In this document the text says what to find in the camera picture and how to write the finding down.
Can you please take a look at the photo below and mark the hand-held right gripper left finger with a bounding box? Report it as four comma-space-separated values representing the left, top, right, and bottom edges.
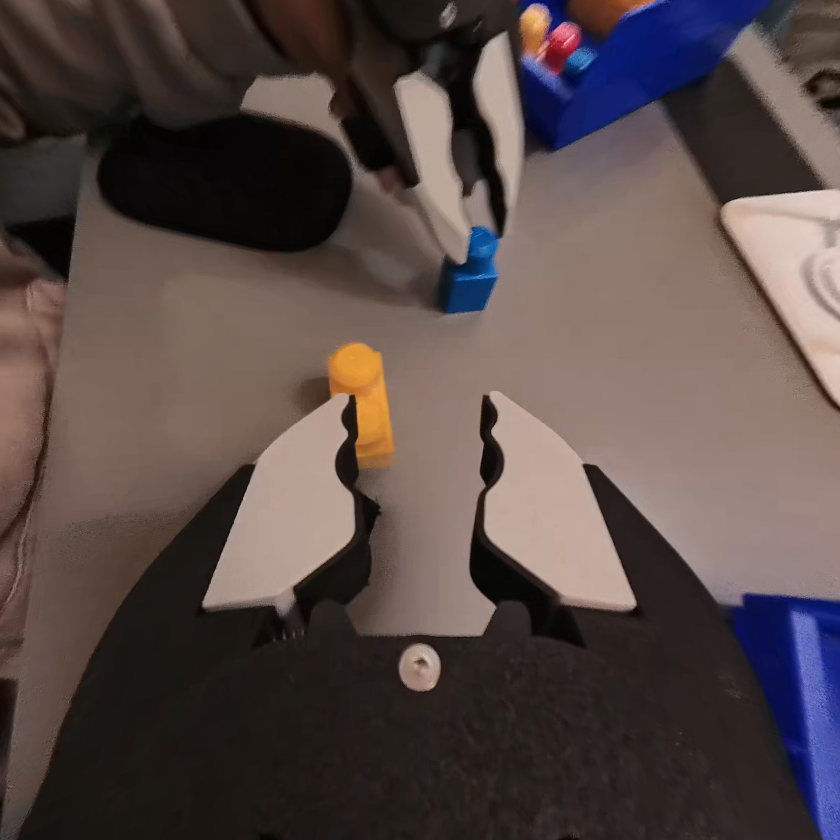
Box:
201, 394, 383, 636

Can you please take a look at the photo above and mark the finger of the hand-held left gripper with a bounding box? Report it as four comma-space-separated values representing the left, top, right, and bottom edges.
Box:
462, 29, 526, 238
392, 71, 472, 263

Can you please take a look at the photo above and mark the black wrist rest pad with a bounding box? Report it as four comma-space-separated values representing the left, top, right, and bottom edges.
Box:
97, 113, 355, 253

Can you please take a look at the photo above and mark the blue one-stud mega block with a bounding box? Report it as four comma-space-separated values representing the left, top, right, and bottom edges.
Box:
437, 225, 501, 315

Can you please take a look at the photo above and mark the person's left forearm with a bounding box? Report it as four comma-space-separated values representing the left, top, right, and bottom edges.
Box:
0, 0, 342, 142

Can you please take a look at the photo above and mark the white sign stand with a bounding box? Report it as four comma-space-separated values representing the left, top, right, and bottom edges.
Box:
720, 189, 840, 409

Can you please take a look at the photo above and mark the blue plastic bin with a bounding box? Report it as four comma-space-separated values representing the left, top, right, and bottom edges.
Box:
731, 592, 840, 840
518, 0, 772, 151

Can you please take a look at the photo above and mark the pile of colourful mega blocks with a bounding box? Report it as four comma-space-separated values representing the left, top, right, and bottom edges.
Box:
518, 0, 657, 76

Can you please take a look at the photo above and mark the person's left hand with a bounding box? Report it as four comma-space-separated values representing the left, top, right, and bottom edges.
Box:
259, 0, 409, 196

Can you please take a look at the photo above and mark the yellow two-stud mega block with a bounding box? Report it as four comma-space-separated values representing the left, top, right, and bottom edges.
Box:
327, 341, 396, 470

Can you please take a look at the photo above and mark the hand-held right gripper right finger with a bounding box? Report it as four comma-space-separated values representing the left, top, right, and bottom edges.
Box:
470, 390, 639, 614

